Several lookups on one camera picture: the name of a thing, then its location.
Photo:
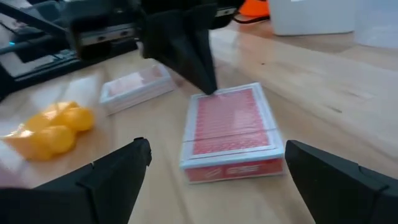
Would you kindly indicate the yellow hollow toy brick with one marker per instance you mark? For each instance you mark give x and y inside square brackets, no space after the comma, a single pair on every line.
[53,133]

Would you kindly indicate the white plastic bin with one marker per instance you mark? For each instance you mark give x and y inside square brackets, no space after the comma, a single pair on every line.
[311,18]

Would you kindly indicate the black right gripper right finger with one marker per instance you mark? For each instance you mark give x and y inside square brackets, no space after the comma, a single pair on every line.
[342,193]

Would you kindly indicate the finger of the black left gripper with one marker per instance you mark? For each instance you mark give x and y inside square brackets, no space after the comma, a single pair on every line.
[168,40]
[205,37]

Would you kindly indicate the black aluminium table frame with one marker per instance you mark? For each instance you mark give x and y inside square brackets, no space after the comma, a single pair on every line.
[46,71]

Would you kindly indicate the orange pumpkin bucket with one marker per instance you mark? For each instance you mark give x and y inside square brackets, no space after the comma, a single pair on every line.
[253,7]

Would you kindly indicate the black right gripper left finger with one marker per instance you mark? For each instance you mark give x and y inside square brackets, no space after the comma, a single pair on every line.
[93,193]

